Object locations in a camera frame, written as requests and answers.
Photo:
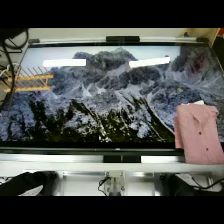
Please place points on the wooden rack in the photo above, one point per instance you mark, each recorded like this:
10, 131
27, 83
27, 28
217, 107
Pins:
28, 78

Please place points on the pink button shirt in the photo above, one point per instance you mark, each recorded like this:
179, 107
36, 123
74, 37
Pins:
200, 133

